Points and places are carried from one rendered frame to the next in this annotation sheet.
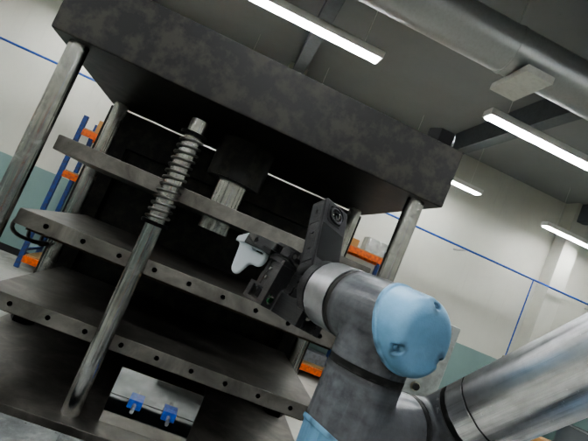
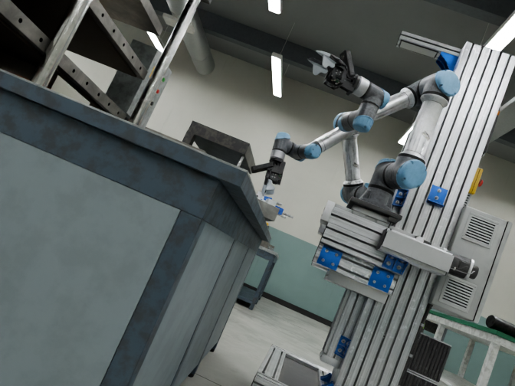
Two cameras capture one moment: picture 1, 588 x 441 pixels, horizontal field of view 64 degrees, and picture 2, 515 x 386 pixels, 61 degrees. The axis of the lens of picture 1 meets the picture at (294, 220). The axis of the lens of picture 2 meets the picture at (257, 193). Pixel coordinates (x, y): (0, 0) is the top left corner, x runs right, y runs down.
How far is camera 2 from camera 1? 180 cm
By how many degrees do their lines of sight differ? 74
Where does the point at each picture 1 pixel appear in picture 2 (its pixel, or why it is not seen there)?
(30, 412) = not seen: hidden behind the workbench
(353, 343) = (378, 100)
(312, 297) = (363, 86)
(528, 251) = not seen: outside the picture
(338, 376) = (375, 108)
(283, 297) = (344, 81)
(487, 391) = not seen: hidden behind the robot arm
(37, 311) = (14, 11)
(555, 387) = (385, 112)
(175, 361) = (81, 75)
